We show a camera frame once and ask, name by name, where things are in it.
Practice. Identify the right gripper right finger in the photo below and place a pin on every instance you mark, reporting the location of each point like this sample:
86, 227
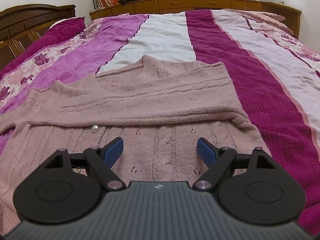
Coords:
252, 187

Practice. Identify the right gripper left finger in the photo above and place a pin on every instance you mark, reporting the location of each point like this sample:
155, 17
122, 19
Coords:
68, 186

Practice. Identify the pink knitted sweater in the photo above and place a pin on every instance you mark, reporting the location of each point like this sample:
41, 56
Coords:
159, 108

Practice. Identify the purple striped floral bedspread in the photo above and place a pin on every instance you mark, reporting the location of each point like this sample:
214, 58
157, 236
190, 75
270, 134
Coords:
276, 77

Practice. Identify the magenta pillow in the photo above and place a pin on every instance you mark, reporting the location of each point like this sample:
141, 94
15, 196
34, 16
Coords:
60, 32

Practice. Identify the pink knitted pillow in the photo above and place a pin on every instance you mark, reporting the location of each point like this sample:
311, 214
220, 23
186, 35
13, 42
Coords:
265, 17

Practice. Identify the dark wooden headboard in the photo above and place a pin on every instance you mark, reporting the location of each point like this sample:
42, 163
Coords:
22, 25

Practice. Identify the stack of books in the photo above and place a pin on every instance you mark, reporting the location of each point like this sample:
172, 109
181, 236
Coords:
102, 4

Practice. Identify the wooden cabinet along wall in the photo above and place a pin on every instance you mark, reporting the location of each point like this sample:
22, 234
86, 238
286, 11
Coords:
292, 15

